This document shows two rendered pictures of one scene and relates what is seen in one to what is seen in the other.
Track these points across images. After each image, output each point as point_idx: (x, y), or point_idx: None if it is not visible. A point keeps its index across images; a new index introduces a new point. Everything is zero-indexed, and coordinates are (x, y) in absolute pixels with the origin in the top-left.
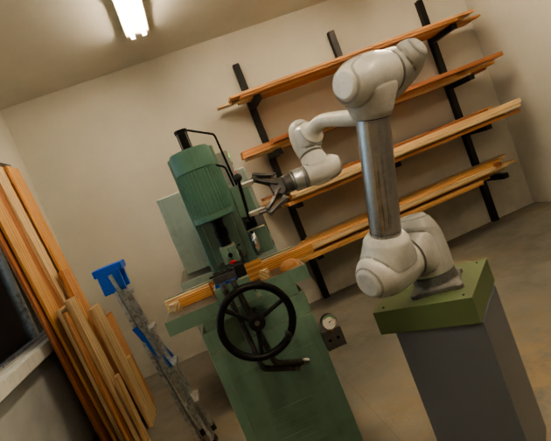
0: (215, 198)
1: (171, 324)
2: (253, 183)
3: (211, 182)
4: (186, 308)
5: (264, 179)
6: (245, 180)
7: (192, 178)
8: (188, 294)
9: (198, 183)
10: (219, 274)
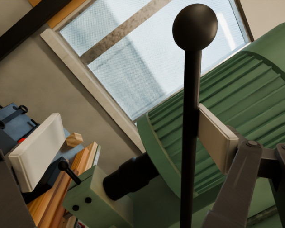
0: (181, 111)
1: (45, 119)
2: (222, 162)
3: (220, 87)
4: (64, 147)
5: (244, 199)
6: (230, 127)
7: (221, 63)
8: (86, 158)
9: (212, 71)
10: (14, 112)
